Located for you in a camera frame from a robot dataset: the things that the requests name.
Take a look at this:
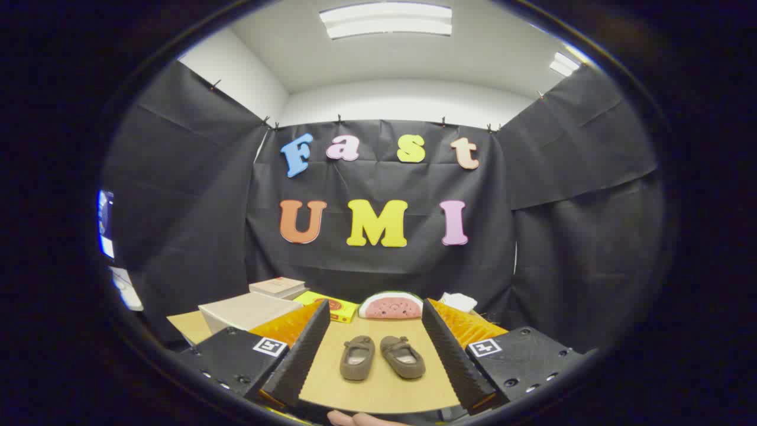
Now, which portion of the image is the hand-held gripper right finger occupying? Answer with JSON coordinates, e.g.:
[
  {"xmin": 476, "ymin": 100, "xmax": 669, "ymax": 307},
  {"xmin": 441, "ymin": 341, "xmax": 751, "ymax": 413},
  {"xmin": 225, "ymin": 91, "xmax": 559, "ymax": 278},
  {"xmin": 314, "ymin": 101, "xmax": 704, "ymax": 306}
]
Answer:
[{"xmin": 421, "ymin": 298, "xmax": 598, "ymax": 416}]

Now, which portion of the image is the white device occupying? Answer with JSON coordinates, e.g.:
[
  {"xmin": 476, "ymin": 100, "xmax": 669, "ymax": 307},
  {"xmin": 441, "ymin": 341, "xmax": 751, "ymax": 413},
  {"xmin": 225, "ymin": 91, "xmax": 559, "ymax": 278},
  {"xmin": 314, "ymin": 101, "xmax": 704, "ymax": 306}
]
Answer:
[{"xmin": 109, "ymin": 266, "xmax": 144, "ymax": 311}]

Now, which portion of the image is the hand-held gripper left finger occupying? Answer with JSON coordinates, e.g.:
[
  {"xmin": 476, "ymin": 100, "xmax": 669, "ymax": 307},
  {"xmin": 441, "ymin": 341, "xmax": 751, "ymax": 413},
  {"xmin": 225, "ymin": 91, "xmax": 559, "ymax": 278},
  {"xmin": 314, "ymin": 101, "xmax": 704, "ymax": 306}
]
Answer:
[{"xmin": 175, "ymin": 299, "xmax": 332, "ymax": 410}]

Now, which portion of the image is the watermelon slice plush toy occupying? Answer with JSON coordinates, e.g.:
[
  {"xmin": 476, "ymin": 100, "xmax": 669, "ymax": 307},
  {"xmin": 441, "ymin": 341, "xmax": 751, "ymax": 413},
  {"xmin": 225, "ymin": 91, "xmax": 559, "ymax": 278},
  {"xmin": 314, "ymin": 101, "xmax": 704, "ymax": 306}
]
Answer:
[{"xmin": 358, "ymin": 291, "xmax": 424, "ymax": 321}]

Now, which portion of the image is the black backdrop cloth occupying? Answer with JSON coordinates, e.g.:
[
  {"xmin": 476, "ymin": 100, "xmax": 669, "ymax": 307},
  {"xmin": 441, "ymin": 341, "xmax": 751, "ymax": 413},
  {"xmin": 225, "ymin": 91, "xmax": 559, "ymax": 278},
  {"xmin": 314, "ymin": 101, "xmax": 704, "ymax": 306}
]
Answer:
[{"xmin": 101, "ymin": 59, "xmax": 666, "ymax": 356}]

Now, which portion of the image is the beige book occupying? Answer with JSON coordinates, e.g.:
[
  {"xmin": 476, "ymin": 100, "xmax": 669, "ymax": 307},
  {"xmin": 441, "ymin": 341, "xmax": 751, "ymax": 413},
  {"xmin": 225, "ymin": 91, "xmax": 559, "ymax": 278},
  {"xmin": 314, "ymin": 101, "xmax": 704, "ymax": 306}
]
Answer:
[{"xmin": 249, "ymin": 277, "xmax": 306, "ymax": 295}]

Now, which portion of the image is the brown fuzzy shoe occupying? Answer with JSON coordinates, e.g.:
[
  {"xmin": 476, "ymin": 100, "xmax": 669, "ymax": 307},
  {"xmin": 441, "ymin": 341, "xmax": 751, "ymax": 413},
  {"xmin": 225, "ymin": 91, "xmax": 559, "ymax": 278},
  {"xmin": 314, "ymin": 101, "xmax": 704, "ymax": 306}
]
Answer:
[
  {"xmin": 380, "ymin": 335, "xmax": 426, "ymax": 380},
  {"xmin": 339, "ymin": 335, "xmax": 376, "ymax": 381}
]

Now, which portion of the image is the white plush toy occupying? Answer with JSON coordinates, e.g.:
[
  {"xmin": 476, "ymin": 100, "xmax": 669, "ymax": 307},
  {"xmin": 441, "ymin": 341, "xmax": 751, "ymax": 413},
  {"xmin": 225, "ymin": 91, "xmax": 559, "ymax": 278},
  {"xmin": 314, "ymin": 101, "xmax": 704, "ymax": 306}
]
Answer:
[{"xmin": 439, "ymin": 292, "xmax": 478, "ymax": 313}]

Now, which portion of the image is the yellow book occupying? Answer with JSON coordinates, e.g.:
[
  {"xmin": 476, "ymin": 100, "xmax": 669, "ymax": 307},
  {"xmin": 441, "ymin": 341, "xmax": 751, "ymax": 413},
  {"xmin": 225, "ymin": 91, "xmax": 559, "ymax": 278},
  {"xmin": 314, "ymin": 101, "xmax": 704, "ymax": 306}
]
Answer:
[{"xmin": 294, "ymin": 291, "xmax": 360, "ymax": 324}]

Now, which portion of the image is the beige fabric storage box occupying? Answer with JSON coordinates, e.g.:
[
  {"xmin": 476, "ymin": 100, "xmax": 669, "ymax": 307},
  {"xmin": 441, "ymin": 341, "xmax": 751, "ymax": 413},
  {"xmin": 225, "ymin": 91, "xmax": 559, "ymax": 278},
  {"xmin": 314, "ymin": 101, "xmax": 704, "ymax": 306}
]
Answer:
[{"xmin": 198, "ymin": 292, "xmax": 304, "ymax": 335}]

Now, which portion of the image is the small ceiling light panel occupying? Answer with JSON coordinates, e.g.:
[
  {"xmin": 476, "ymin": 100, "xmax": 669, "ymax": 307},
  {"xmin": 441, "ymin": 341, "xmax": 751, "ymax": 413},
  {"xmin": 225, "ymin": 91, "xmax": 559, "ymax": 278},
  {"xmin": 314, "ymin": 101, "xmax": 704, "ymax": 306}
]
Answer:
[{"xmin": 549, "ymin": 51, "xmax": 581, "ymax": 78}]

